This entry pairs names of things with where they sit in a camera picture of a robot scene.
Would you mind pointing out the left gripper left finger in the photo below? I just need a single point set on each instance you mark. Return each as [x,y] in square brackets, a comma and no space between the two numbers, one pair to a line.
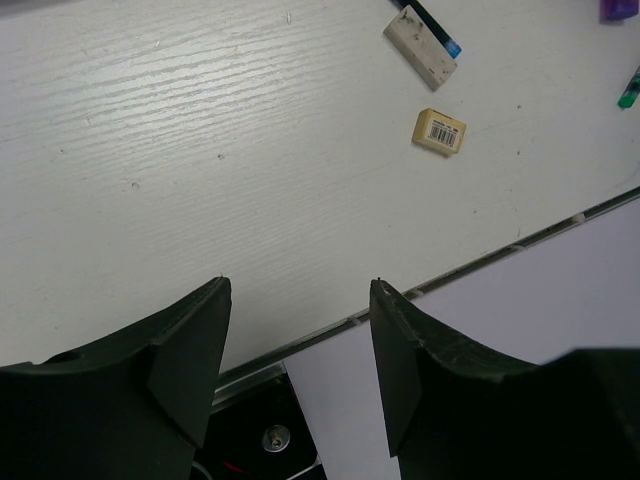
[134,404]

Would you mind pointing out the purple highlighter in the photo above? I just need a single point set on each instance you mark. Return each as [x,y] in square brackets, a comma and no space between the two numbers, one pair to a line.
[618,10]

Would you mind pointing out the yellow eraser with barcode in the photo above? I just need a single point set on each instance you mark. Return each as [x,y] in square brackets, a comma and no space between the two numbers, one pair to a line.
[438,132]

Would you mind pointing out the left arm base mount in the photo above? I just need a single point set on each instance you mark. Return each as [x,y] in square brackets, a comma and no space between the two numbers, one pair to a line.
[257,430]

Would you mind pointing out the white eraser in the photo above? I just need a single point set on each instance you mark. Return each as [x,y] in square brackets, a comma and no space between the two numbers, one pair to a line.
[420,48]

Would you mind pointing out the blue capped clear pen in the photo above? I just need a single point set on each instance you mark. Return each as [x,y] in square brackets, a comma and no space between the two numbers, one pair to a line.
[450,45]

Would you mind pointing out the green pen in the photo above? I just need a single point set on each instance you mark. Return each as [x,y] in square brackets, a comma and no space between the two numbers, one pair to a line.
[631,92]

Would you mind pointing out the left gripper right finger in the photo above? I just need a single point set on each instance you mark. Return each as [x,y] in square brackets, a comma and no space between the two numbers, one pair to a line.
[457,409]

